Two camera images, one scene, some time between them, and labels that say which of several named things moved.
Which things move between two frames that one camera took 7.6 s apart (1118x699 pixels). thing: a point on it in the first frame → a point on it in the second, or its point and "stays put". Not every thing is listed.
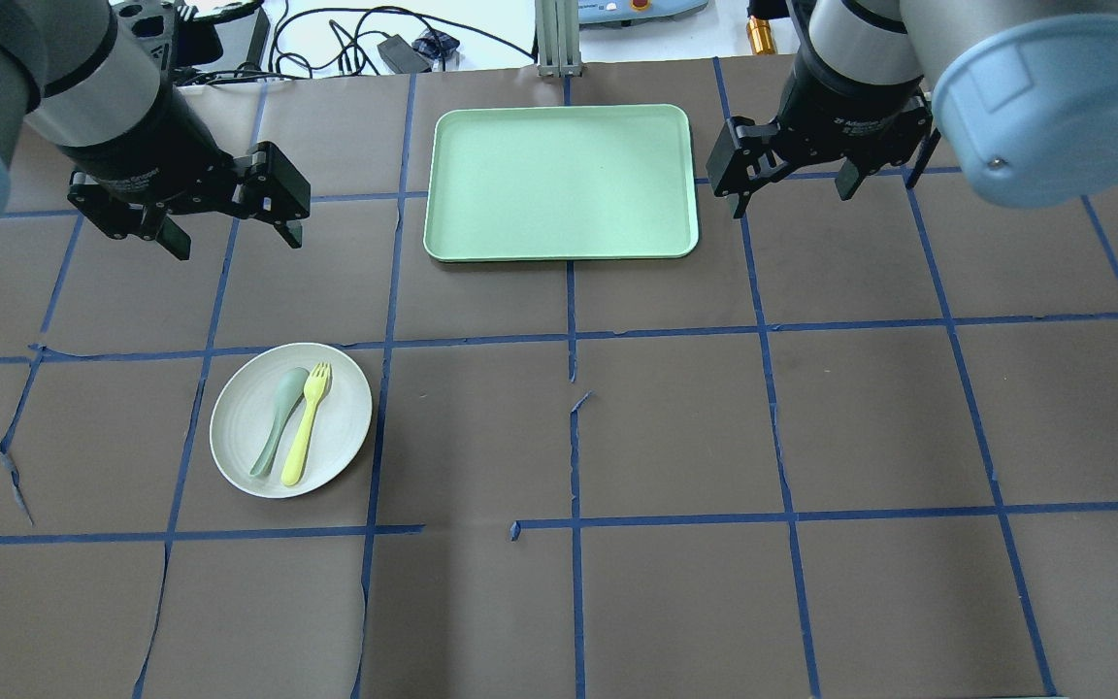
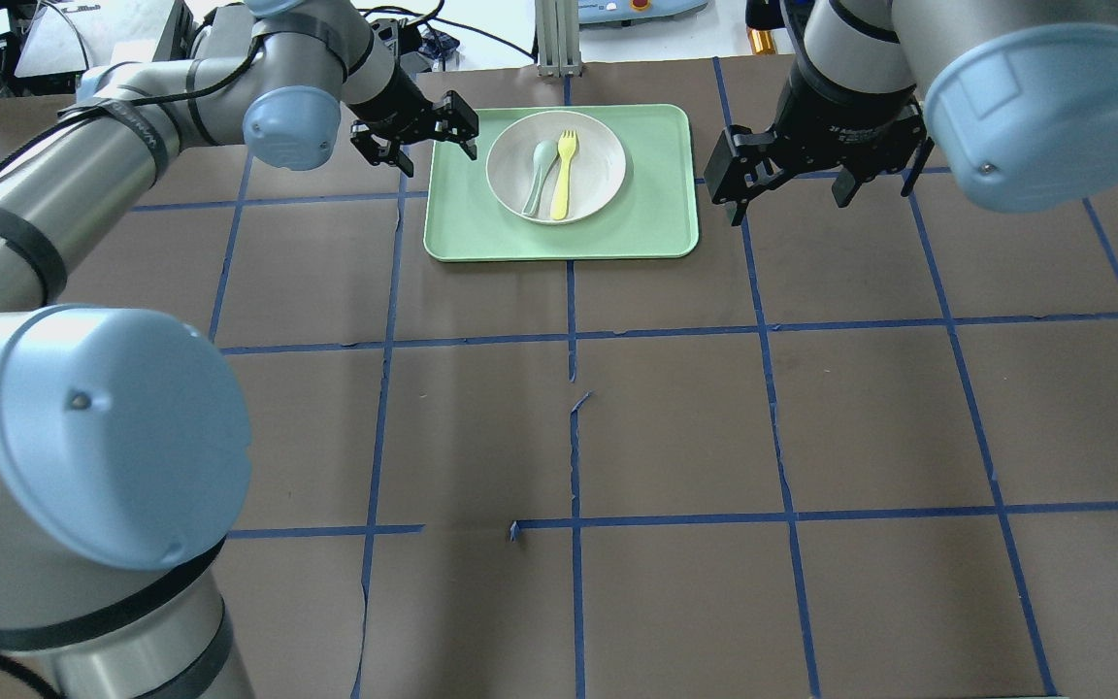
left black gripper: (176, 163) → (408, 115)
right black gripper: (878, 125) stays put
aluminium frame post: (558, 38) stays put
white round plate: (245, 407) → (596, 173)
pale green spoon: (294, 385) → (544, 153)
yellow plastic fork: (316, 383) → (567, 144)
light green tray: (561, 183) stays put
